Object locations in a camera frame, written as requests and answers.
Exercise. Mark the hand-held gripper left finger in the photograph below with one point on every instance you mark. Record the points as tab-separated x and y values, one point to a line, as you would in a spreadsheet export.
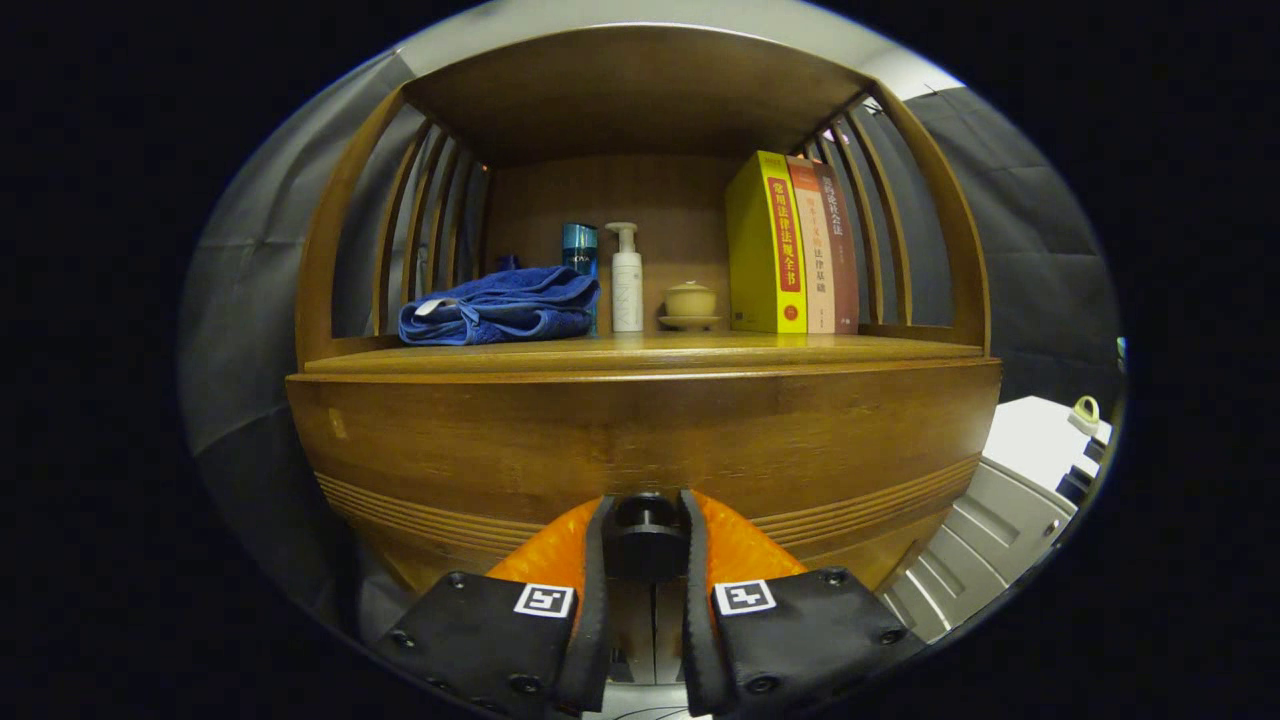
595	620

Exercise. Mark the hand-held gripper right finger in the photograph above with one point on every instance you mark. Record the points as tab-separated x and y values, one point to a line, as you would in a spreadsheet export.
695	620

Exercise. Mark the wooden drawer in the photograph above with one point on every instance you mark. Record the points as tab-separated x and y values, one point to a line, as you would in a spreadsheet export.
600	440

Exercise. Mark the wooden countertop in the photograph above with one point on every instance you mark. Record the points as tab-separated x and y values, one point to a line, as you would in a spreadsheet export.
700	350

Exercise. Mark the white side cabinet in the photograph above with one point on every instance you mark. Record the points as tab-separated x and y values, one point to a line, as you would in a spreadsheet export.
1030	440

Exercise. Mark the wooden cabinet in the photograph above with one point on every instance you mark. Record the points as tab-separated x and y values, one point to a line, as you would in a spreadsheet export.
620	100

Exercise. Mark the beige lidded teacup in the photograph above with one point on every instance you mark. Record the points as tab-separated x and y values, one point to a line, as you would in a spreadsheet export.
690	300

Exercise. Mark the blue folded towel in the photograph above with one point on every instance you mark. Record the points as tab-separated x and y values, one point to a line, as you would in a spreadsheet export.
500	305

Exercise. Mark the white pump bottle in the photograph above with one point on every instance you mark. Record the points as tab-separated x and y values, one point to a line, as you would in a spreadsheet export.
627	290

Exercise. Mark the small white blue-capped bottle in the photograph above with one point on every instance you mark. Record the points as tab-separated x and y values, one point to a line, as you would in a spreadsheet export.
508	263

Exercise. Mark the yellow book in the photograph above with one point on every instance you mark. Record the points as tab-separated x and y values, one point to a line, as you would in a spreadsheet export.
755	250

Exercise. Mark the blue glass bottle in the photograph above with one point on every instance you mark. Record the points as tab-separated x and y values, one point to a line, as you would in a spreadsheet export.
580	245

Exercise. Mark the orange and cream book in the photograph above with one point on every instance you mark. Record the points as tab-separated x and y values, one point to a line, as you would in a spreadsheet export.
815	260

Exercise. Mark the brown book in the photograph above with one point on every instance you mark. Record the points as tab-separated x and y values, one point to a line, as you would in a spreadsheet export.
842	260

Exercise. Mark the small black object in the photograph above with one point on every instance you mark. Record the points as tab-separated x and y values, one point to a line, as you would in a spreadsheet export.
1075	485

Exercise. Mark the small pale green object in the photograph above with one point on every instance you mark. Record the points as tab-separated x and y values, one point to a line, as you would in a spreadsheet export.
1085	418

